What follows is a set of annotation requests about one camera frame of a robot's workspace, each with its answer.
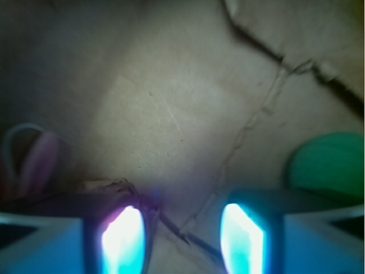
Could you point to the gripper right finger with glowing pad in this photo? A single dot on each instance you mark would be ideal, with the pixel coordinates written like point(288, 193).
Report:
point(292, 231)

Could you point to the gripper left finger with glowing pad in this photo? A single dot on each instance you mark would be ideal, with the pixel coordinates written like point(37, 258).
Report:
point(73, 233)

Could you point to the green textured ball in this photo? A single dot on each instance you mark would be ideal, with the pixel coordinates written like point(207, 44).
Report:
point(333, 162)

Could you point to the pink plush bunny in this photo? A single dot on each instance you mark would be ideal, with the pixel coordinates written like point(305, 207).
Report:
point(29, 154)

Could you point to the crumpled brown paper bag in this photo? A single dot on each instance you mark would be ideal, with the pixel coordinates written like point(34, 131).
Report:
point(185, 100)

